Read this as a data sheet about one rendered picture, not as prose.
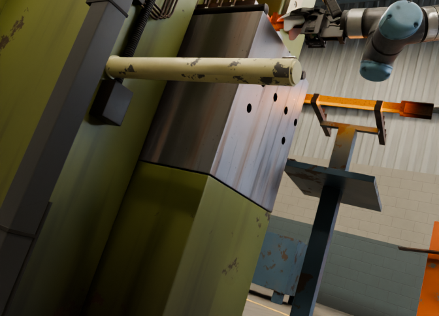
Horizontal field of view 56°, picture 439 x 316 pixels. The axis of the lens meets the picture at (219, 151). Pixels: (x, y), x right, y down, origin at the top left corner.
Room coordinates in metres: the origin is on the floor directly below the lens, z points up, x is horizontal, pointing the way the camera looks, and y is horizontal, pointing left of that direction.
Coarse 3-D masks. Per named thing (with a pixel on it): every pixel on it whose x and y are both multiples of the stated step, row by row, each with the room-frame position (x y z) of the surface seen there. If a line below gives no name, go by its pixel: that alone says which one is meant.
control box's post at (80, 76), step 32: (128, 0) 0.58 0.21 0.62; (96, 32) 0.55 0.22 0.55; (96, 64) 0.57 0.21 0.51; (64, 96) 0.55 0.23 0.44; (64, 128) 0.56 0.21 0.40; (32, 160) 0.56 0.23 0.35; (64, 160) 0.58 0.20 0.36; (32, 192) 0.56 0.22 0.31; (0, 224) 0.56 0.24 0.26; (32, 224) 0.57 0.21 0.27; (0, 256) 0.55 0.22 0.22; (0, 288) 0.57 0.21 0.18
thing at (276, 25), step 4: (276, 12) 1.08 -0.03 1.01; (272, 16) 1.08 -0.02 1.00; (276, 16) 1.08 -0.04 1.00; (280, 16) 1.08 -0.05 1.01; (272, 20) 1.08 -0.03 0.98; (276, 20) 1.08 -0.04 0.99; (272, 24) 1.09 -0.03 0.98; (276, 24) 1.09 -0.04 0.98; (280, 24) 1.08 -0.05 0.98; (276, 28) 1.10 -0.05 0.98; (280, 28) 1.10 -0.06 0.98
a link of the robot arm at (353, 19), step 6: (348, 12) 0.94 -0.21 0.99; (354, 12) 0.93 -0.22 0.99; (360, 12) 0.92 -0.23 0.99; (348, 18) 0.94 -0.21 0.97; (354, 18) 0.93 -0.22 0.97; (360, 18) 0.92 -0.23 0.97; (348, 24) 0.94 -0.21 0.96; (354, 24) 0.93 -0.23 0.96; (360, 24) 0.92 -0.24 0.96; (348, 30) 0.95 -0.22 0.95; (354, 30) 0.94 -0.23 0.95; (360, 30) 0.93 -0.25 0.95; (348, 36) 0.97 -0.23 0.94; (354, 36) 0.96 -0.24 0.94; (360, 36) 0.95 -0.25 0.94
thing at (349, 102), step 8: (312, 96) 1.35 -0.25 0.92; (320, 96) 1.34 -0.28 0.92; (328, 96) 1.32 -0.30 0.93; (328, 104) 1.34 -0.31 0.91; (336, 104) 1.32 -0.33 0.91; (344, 104) 1.30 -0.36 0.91; (352, 104) 1.28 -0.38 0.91; (360, 104) 1.27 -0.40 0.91; (368, 104) 1.25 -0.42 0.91; (384, 104) 1.23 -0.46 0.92; (392, 104) 1.22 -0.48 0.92; (400, 104) 1.20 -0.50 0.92; (408, 104) 1.20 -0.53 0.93; (416, 104) 1.19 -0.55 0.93; (424, 104) 1.18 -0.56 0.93; (432, 104) 1.16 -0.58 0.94; (400, 112) 1.21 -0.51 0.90; (408, 112) 1.20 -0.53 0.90; (416, 112) 1.19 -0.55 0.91; (424, 112) 1.18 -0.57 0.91
